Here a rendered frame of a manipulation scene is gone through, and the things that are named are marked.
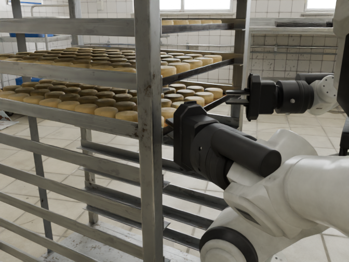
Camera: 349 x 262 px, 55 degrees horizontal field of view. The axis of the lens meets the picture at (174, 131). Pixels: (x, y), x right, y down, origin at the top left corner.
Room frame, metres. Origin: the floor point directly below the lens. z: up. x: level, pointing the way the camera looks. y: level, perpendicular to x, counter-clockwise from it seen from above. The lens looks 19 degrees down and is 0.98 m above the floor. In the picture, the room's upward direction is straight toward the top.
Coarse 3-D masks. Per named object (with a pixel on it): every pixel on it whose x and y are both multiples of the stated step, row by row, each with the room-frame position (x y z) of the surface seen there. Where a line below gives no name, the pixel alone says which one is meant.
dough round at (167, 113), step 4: (164, 108) 0.70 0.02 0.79; (168, 108) 0.70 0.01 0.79; (172, 108) 0.70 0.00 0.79; (164, 112) 0.66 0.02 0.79; (168, 112) 0.66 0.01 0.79; (172, 112) 0.66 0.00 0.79; (164, 116) 0.66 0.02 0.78; (168, 116) 0.66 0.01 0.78; (172, 116) 0.66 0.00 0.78; (164, 120) 0.66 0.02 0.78
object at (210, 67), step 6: (228, 60) 0.88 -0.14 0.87; (204, 66) 0.75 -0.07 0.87; (210, 66) 0.78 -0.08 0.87; (216, 66) 0.81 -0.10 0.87; (222, 66) 0.85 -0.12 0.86; (186, 72) 0.68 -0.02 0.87; (192, 72) 0.70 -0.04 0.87; (198, 72) 0.73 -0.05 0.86; (204, 72) 0.75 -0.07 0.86; (168, 78) 0.61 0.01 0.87; (174, 78) 0.63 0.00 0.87; (180, 78) 0.65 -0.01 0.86
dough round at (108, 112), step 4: (100, 108) 0.70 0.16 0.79; (104, 108) 0.70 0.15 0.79; (108, 108) 0.70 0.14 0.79; (112, 108) 0.70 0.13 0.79; (116, 108) 0.70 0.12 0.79; (96, 112) 0.67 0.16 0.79; (100, 112) 0.67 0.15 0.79; (104, 112) 0.66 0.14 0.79; (108, 112) 0.67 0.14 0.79; (112, 112) 0.67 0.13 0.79; (116, 112) 0.68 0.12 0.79; (108, 116) 0.66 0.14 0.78; (112, 116) 0.67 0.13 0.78
